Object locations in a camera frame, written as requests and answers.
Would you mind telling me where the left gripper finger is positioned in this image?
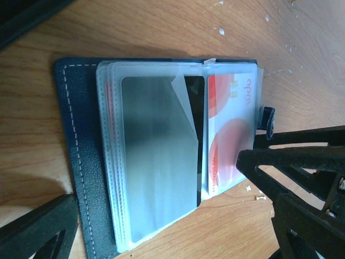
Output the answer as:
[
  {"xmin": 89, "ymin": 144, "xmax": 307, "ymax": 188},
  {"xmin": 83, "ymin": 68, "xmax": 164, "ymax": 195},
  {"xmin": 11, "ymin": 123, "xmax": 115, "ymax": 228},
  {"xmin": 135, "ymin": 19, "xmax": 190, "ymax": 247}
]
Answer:
[{"xmin": 1, "ymin": 194, "xmax": 78, "ymax": 258}]

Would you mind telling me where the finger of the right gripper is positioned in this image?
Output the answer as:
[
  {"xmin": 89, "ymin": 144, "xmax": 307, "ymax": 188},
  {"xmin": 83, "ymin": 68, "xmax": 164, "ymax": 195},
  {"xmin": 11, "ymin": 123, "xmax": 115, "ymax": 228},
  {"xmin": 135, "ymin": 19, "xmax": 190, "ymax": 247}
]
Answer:
[
  {"xmin": 253, "ymin": 126, "xmax": 344, "ymax": 149},
  {"xmin": 237, "ymin": 146, "xmax": 344, "ymax": 258}
]

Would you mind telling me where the blue leather card holder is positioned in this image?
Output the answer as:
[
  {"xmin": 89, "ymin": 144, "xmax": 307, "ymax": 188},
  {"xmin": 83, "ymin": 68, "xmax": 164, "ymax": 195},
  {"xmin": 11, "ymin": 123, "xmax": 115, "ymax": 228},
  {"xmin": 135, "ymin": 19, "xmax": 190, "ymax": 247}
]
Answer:
[{"xmin": 54, "ymin": 58, "xmax": 274, "ymax": 258}]

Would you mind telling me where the red white credit card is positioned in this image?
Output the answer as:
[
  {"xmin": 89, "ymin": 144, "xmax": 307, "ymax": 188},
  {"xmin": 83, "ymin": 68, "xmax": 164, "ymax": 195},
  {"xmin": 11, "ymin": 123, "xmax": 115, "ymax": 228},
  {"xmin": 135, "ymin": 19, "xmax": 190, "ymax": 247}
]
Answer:
[{"xmin": 105, "ymin": 79, "xmax": 117, "ymax": 172}]

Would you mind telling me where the black credit card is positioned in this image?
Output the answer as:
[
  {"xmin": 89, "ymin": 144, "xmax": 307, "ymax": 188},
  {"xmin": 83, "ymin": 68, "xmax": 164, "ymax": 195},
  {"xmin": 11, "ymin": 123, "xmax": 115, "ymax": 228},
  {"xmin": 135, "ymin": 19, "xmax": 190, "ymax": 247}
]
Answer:
[{"xmin": 121, "ymin": 76, "xmax": 204, "ymax": 243}]

